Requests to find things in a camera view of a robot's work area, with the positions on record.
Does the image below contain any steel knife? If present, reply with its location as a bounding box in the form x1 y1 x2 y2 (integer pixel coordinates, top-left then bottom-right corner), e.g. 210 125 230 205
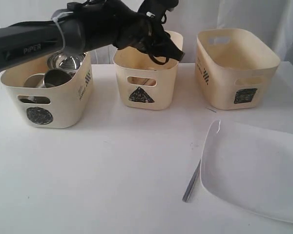
182 160 201 203

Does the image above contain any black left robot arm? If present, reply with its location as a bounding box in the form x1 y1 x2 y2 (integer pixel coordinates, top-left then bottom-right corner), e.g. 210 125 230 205
0 0 184 72

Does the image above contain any cream bin with triangle mark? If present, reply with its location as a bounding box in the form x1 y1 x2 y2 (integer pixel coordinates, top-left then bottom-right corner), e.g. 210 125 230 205
112 30 184 111

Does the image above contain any white rectangular plate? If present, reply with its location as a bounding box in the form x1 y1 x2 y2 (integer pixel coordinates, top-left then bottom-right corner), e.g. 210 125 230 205
200 120 293 223

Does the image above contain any steel spoon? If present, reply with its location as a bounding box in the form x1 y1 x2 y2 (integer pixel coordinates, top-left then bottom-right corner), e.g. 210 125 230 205
136 78 156 86

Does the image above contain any steel mug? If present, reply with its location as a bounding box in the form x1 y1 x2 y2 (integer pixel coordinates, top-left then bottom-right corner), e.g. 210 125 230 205
18 74 51 104
43 69 72 88

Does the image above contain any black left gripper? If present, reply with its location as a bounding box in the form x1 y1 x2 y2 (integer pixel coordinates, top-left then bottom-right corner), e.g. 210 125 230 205
114 12 185 61

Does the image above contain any steel bowl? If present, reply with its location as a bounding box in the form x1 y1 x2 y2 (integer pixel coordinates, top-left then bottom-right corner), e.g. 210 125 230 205
47 52 86 73

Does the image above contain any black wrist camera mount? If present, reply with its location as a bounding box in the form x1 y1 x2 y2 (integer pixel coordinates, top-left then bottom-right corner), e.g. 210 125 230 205
138 0 179 16

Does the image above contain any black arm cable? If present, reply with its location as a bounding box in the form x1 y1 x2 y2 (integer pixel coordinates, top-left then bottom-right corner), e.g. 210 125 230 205
147 14 170 66

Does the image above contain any cream bin with square mark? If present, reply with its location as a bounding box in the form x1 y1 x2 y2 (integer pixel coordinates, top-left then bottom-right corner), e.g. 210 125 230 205
195 28 280 110

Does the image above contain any white backdrop curtain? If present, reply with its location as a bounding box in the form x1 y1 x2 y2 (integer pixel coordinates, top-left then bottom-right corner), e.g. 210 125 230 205
0 0 293 65

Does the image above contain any cream bin with circle mark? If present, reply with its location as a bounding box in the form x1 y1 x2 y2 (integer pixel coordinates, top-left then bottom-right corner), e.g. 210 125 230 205
0 53 94 128

